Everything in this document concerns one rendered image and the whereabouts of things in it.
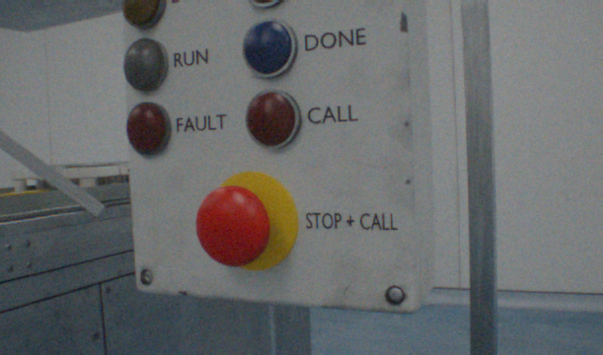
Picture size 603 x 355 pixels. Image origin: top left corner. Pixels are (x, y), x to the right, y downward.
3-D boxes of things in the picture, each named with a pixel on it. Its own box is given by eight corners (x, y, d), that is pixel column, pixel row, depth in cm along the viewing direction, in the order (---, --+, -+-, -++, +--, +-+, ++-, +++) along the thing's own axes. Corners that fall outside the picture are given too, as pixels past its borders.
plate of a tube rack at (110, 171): (88, 178, 116) (87, 168, 116) (9, 179, 126) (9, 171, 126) (165, 172, 138) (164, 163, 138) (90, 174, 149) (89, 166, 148)
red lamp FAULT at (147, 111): (162, 151, 32) (159, 101, 32) (123, 153, 33) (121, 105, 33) (171, 151, 33) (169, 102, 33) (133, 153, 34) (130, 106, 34)
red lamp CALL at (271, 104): (293, 145, 29) (290, 88, 29) (244, 147, 30) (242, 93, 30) (300, 145, 30) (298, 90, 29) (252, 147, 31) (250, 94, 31)
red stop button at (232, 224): (261, 272, 27) (257, 186, 27) (190, 267, 29) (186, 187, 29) (302, 254, 32) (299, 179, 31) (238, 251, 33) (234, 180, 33)
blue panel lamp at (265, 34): (290, 71, 29) (287, 15, 28) (241, 76, 30) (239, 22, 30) (297, 72, 29) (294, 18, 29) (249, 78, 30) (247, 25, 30)
